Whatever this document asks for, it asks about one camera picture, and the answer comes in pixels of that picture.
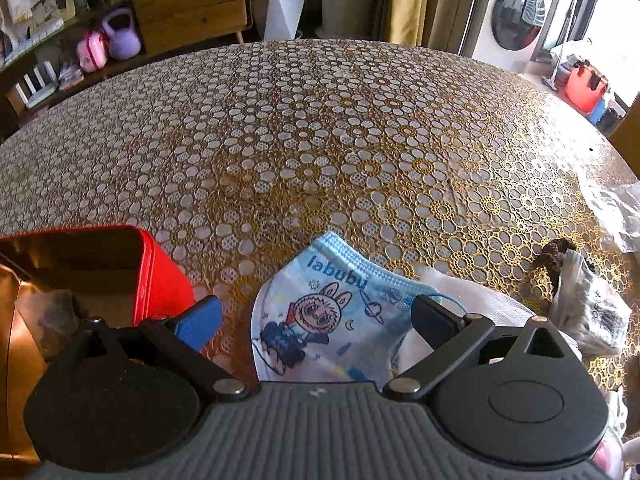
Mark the white keyboard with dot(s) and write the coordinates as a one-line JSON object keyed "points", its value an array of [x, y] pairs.
{"points": [[35, 40]]}

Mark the red bag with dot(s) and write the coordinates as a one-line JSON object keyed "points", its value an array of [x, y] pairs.
{"points": [[585, 87]]}

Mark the white washing machine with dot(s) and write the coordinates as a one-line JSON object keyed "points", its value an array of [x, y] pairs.
{"points": [[505, 25]]}

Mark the yellow curtain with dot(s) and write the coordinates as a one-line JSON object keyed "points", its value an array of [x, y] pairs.
{"points": [[415, 0]]}

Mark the stack of small books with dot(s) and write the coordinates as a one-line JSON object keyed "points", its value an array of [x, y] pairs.
{"points": [[71, 76]]}

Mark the white plastic package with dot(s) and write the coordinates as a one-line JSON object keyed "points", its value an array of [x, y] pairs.
{"points": [[495, 305]]}

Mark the photo frame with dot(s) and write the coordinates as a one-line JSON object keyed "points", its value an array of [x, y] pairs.
{"points": [[52, 7]]}

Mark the clear plastic bag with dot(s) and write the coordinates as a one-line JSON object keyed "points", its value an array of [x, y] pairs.
{"points": [[612, 215]]}

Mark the purple kettlebell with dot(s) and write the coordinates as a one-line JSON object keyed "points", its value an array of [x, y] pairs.
{"points": [[122, 37]]}

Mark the blue printed face mask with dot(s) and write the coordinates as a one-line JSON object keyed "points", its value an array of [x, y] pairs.
{"points": [[320, 310]]}

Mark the pink kettlebell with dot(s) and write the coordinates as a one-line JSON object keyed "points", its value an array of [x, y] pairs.
{"points": [[91, 52]]}

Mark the yellow chair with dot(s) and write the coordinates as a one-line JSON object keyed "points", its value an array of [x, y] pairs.
{"points": [[627, 135]]}

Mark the white router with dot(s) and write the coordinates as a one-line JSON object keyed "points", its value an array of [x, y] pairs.
{"points": [[37, 85]]}

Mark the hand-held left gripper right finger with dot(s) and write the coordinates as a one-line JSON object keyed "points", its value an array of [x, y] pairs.
{"points": [[431, 317]]}

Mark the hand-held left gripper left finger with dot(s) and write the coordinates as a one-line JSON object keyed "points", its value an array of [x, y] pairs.
{"points": [[199, 321]]}

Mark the red tin box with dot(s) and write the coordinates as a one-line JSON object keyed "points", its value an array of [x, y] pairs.
{"points": [[160, 280]]}

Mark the wooden sideboard cabinet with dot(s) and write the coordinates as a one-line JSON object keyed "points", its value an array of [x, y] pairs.
{"points": [[190, 10]]}

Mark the white plant pot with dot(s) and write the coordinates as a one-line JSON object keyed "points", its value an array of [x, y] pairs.
{"points": [[285, 7]]}

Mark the cotton swab bag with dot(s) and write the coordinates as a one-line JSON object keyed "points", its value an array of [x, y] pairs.
{"points": [[595, 310]]}

